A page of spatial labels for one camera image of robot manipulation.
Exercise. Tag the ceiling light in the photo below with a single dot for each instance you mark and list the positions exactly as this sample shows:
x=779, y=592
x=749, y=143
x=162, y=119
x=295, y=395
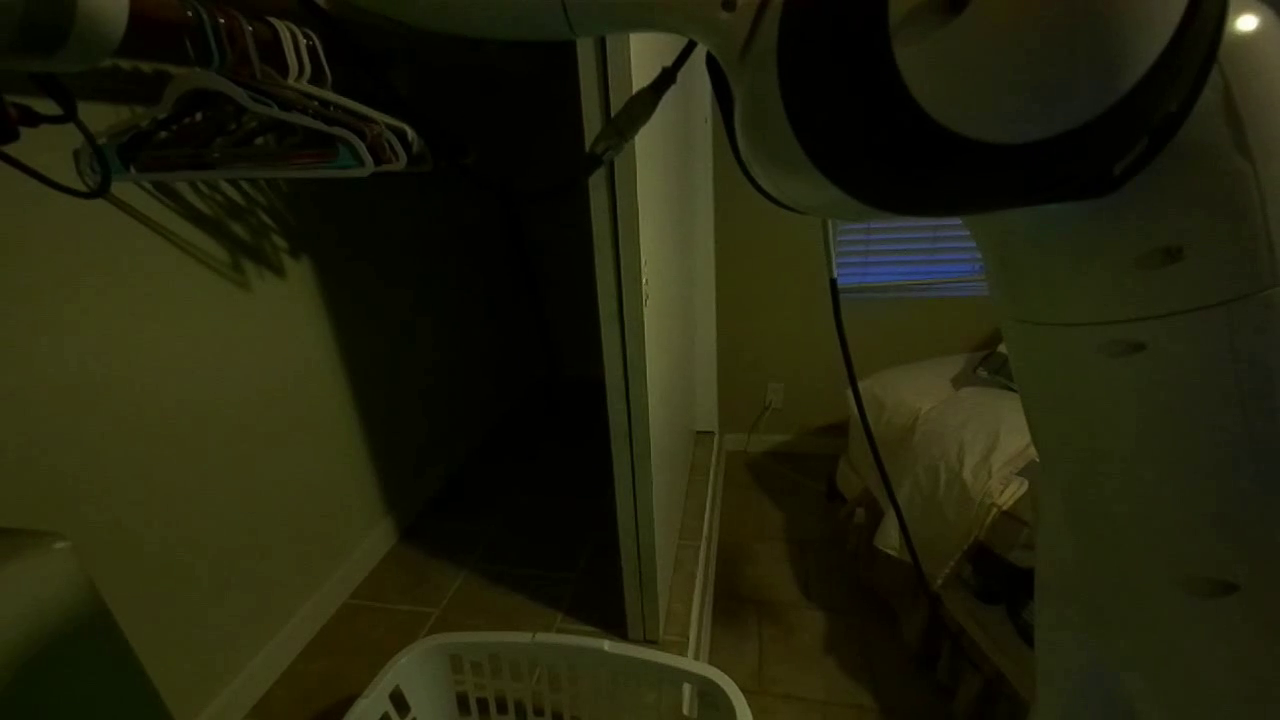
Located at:
x=1246, y=22

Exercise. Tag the bed with white bedding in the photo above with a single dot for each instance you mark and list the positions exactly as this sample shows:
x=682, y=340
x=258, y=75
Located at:
x=950, y=440

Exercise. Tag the white laundry basket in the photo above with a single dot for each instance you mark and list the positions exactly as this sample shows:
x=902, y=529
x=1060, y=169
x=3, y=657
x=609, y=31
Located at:
x=560, y=680

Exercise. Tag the closet rod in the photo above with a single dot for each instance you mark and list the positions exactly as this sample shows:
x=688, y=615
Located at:
x=60, y=25

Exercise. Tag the window with blinds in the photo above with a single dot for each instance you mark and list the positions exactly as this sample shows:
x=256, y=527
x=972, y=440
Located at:
x=905, y=255

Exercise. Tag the row of clothes hangers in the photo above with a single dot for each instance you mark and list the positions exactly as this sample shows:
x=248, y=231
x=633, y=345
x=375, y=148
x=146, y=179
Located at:
x=260, y=120

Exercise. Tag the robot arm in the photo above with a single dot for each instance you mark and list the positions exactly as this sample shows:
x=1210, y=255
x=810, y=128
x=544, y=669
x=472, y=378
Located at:
x=1100, y=300

